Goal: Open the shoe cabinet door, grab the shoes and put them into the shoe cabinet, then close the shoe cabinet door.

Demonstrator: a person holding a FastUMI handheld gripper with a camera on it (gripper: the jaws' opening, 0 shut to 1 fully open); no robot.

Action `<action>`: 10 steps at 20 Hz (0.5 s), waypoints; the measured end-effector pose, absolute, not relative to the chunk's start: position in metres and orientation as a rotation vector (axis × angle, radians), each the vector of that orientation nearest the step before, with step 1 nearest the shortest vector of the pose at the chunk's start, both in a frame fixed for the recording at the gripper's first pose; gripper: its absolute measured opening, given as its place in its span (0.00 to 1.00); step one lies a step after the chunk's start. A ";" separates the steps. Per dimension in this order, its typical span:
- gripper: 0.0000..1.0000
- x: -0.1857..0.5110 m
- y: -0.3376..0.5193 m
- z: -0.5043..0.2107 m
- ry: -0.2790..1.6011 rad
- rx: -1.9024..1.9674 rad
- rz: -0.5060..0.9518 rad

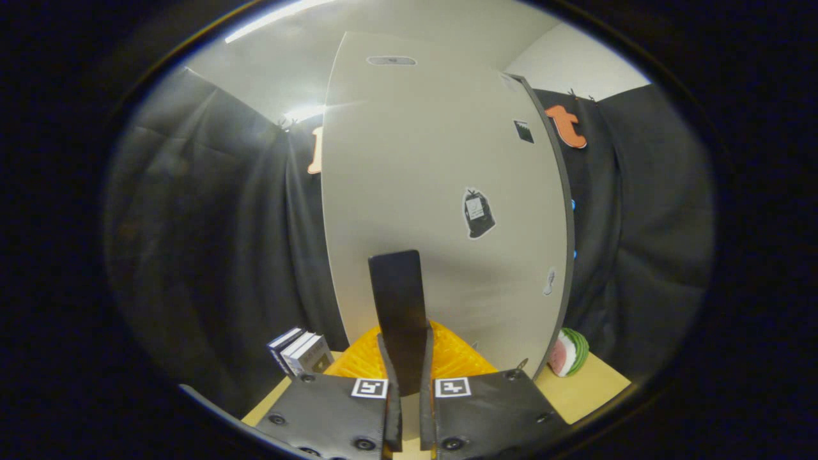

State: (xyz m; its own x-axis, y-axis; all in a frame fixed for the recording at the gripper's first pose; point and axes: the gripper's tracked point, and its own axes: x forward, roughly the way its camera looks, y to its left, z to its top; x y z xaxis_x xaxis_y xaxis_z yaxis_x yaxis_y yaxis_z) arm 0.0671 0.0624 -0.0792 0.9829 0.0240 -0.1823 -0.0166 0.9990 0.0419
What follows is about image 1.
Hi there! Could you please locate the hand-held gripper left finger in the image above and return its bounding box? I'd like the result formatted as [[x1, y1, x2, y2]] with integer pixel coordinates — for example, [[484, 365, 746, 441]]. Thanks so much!
[[254, 323, 405, 460]]

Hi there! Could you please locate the book with picture cover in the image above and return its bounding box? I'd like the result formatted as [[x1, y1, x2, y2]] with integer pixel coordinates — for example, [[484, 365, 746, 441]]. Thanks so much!
[[291, 335, 335, 378]]

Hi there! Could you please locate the toy watermelon slice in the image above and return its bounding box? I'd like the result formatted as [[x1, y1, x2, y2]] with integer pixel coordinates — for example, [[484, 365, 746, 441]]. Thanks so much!
[[548, 328, 590, 378]]

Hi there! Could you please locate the white book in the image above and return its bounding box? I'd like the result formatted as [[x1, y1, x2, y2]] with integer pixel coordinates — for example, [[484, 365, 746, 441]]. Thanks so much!
[[281, 332, 318, 376]]

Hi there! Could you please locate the grey shoe cabinet door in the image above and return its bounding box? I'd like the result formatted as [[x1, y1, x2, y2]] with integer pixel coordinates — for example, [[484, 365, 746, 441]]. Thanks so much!
[[321, 31, 567, 441]]

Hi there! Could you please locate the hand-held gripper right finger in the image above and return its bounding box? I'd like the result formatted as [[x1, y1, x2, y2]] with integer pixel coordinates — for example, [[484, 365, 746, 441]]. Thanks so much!
[[419, 319, 571, 460]]

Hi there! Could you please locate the dark blue book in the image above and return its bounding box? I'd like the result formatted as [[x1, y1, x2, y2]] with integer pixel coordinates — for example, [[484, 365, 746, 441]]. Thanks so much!
[[268, 327, 306, 374]]

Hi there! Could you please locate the black cabinet door handle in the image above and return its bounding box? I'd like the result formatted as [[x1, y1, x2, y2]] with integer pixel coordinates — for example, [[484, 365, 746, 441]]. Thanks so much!
[[369, 250, 428, 395]]

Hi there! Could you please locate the black backdrop cloth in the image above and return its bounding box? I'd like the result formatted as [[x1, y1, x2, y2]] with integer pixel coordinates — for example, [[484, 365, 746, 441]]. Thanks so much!
[[105, 64, 715, 416]]

